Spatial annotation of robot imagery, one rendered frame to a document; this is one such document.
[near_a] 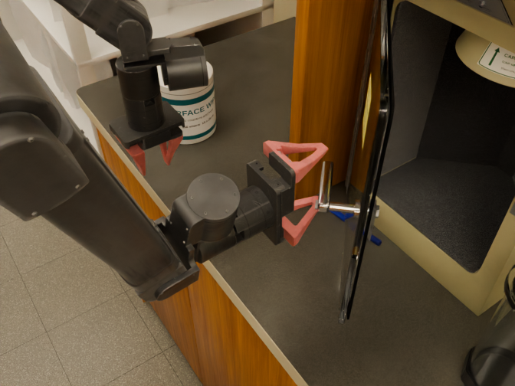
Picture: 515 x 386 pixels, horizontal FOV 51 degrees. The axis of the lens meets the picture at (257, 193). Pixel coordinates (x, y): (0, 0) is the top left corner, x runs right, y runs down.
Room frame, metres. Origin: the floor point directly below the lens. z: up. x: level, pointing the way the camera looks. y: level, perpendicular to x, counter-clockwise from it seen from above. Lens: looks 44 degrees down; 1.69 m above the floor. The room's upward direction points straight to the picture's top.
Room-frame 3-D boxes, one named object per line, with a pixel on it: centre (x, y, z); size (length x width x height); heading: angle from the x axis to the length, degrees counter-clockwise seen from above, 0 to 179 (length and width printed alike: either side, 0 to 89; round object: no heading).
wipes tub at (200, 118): (0.98, 0.16, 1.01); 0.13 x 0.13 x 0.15
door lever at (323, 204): (0.51, -0.11, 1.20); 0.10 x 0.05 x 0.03; 171
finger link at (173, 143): (0.68, 0.17, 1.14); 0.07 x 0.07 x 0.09; 35
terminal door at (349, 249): (0.58, -0.15, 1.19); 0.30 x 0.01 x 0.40; 171
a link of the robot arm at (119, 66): (0.67, 0.17, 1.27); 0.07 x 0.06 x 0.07; 105
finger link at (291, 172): (0.50, -0.05, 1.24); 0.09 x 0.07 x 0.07; 124
